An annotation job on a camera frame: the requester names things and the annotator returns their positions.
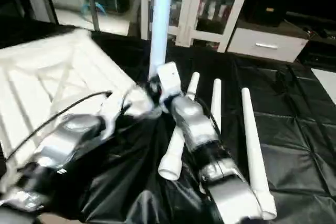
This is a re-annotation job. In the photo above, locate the white plastic table leg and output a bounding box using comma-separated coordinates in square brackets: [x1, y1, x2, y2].
[149, 0, 174, 81]
[240, 87, 278, 220]
[209, 78, 224, 136]
[157, 71, 202, 181]

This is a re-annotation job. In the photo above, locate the blue plastic stool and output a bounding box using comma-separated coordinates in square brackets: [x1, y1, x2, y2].
[81, 1, 107, 18]

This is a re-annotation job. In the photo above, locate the white side table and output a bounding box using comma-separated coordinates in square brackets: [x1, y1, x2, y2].
[312, 67, 336, 105]

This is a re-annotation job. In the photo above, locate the white glass door cabinet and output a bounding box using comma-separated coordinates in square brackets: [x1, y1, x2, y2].
[140, 0, 252, 53]

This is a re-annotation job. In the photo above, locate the white drawer unit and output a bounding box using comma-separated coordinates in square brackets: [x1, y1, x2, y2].
[226, 27, 311, 63]

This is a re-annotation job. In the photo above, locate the black table mat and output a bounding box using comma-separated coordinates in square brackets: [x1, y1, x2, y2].
[0, 22, 336, 224]

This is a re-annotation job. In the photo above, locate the black box device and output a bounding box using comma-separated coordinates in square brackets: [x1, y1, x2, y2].
[251, 0, 288, 28]

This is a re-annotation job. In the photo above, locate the white plastic table top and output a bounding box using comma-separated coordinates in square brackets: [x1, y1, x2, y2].
[0, 28, 164, 157]

